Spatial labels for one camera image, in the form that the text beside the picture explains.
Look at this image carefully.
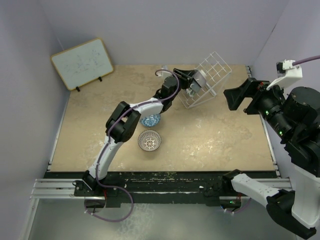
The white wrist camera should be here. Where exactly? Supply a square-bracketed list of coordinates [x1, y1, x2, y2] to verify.
[159, 65, 171, 79]
[266, 59, 303, 91]

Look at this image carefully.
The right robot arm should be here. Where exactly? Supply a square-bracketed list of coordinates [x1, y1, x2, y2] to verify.
[222, 78, 320, 240]

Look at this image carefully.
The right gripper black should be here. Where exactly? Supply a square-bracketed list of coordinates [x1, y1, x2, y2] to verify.
[223, 75, 294, 138]

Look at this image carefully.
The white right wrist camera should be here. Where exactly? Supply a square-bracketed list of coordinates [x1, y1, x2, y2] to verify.
[266, 59, 303, 91]

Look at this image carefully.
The small whiteboard yellow frame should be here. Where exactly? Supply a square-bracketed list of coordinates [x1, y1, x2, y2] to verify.
[50, 38, 114, 91]

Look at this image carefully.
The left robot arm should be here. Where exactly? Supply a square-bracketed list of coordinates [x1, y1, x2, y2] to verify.
[82, 68, 199, 196]

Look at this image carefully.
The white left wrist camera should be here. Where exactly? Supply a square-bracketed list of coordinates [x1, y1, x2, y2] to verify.
[159, 65, 171, 79]

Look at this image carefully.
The brown wheel pattern bowl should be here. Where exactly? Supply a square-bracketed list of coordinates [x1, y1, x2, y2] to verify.
[137, 130, 162, 152]

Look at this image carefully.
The green leaf pattern bowl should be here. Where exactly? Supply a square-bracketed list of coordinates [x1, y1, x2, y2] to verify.
[186, 89, 196, 98]

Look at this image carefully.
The grey dotted red-rim bowl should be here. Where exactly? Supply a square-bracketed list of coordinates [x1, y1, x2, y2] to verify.
[190, 83, 201, 93]

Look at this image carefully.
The aluminium frame rail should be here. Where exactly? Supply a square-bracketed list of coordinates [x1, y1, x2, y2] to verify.
[29, 177, 87, 200]

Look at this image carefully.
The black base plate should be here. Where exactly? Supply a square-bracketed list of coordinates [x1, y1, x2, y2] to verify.
[44, 170, 278, 209]

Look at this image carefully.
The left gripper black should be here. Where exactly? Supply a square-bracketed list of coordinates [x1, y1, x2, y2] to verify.
[169, 69, 196, 102]

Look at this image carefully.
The white wire dish rack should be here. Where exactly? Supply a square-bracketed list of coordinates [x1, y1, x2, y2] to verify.
[178, 51, 232, 109]

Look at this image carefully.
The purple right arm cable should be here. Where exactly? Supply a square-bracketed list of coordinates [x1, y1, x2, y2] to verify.
[293, 54, 320, 66]

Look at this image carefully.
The blue floral pattern bowl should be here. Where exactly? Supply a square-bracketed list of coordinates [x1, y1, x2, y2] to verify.
[140, 114, 161, 128]

